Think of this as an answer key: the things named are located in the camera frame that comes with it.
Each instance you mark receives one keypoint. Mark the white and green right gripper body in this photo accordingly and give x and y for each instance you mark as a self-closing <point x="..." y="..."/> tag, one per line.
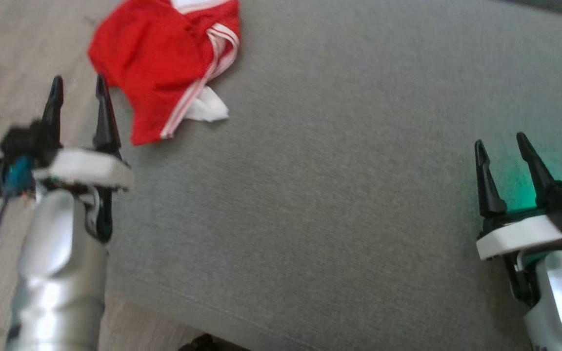
<point x="520" y="236"/>

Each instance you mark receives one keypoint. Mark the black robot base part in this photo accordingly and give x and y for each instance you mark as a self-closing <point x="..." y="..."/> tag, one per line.
<point x="210" y="343"/>

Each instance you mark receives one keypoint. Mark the red shorts with white stripes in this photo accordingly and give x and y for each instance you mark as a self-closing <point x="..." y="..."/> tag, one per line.
<point x="144" y="63"/>

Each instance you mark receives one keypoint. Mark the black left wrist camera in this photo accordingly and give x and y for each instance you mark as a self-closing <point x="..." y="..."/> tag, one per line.
<point x="22" y="151"/>

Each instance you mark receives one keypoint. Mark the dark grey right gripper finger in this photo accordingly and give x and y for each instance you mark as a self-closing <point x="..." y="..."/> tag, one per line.
<point x="537" y="173"/>
<point x="487" y="190"/>

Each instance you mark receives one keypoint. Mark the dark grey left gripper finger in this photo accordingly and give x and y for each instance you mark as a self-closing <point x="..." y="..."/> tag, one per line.
<point x="52" y="117"/>
<point x="105" y="126"/>

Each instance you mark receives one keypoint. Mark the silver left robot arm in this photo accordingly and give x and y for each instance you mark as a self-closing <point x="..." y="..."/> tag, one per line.
<point x="56" y="273"/>

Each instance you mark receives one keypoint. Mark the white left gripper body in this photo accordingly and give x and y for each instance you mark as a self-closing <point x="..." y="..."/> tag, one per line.
<point x="83" y="168"/>

